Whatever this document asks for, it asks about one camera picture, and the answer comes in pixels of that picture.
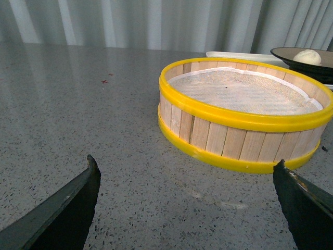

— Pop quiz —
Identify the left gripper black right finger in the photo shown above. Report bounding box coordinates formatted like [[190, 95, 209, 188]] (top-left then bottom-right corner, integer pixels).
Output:
[[273, 160, 332, 249]]

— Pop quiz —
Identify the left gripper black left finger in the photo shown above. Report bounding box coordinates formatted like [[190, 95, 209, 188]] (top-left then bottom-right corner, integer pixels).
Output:
[[1, 155, 101, 249]]

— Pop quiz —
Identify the tan plate with black rim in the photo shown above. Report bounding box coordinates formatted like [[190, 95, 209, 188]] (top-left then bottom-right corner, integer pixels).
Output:
[[271, 47, 332, 86]]

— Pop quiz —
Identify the white steamed bun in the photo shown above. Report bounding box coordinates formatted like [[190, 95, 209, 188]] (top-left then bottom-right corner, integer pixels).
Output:
[[293, 49, 322, 66]]

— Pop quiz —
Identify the white rectangular tray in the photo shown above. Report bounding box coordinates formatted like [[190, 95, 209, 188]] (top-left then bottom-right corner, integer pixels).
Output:
[[206, 51, 332, 90]]

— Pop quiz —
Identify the bamboo steamer with yellow rims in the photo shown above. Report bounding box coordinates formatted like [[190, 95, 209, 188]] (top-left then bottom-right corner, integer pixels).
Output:
[[158, 58, 332, 173]]

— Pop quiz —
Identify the white steamer cloth liner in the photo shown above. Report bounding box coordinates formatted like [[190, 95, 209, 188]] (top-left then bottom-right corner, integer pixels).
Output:
[[168, 67, 323, 116]]

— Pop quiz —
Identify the grey curtain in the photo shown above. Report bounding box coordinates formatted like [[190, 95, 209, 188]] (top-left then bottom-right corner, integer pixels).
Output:
[[1, 1, 332, 54]]

